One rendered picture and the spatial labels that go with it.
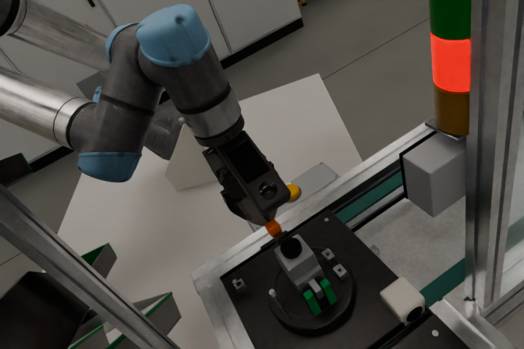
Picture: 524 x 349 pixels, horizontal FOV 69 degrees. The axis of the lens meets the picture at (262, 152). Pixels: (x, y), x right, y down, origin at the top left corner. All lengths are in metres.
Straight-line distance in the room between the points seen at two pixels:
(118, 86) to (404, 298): 0.48
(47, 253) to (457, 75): 0.38
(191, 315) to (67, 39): 0.62
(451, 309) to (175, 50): 0.51
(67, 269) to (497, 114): 0.39
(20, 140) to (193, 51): 3.33
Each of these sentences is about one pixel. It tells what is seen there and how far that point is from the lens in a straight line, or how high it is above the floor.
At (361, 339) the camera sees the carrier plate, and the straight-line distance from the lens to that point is 0.61.
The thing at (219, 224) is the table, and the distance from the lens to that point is 0.96.
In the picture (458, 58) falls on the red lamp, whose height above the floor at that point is 1.34.
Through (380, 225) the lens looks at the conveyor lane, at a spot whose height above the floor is 0.92.
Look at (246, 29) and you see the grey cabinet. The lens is 3.71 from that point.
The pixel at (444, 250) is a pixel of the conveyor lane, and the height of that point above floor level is 0.92.
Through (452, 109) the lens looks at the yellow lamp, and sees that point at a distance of 0.39.
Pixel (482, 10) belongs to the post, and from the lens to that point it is 0.33.
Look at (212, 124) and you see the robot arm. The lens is 0.48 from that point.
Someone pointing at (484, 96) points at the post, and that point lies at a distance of 0.38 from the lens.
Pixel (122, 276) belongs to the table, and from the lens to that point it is 1.02.
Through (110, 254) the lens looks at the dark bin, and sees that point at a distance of 0.53.
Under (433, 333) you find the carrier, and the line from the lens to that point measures 0.61.
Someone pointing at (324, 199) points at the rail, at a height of 0.96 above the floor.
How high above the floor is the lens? 1.53
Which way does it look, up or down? 38 degrees down
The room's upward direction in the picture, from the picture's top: 24 degrees counter-clockwise
